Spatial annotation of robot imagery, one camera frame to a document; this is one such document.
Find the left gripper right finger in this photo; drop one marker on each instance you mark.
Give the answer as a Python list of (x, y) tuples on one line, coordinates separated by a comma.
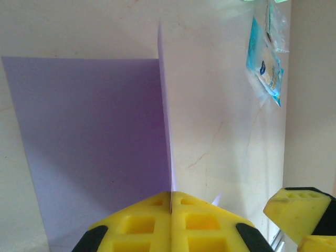
[(210, 231)]

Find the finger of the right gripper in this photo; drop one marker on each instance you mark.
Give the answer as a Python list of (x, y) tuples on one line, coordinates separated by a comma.
[(294, 210), (320, 245)]

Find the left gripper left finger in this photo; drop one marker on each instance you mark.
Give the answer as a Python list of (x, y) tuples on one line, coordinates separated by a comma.
[(131, 228)]

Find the purple paper sheet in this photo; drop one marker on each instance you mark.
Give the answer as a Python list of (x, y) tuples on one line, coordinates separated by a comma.
[(92, 131)]

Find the blue snack packet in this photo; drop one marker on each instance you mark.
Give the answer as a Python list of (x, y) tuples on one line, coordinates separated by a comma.
[(265, 68)]

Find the clear plastic packet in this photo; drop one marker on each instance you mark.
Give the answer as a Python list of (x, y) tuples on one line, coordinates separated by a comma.
[(278, 26)]

